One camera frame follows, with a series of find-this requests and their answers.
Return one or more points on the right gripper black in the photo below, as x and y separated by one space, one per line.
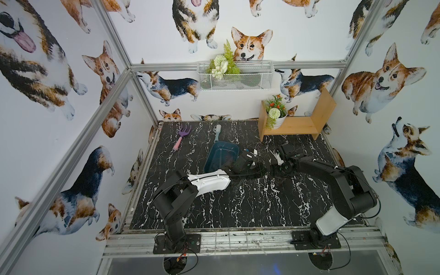
279 168

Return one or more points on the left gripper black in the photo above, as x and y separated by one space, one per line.
264 166

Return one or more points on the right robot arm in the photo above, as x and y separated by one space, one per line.
348 188

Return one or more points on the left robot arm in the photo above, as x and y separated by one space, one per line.
173 198

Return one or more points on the teal plastic storage box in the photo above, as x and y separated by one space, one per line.
221 154

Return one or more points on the wooden corner shelf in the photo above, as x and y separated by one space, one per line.
300 125

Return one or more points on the potted flower white pot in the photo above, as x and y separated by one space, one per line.
276 112

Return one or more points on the purple pink toy fork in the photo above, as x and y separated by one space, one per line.
184 131

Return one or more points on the white green artificial flowers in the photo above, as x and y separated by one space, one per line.
223 65

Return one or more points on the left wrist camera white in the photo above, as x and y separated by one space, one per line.
254 155

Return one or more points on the light teal brush handle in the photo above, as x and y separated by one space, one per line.
217 132

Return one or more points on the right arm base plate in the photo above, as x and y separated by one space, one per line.
313 239

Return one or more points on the white wire wall basket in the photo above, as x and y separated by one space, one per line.
254 75

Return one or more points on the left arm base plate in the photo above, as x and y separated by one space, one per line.
164 245

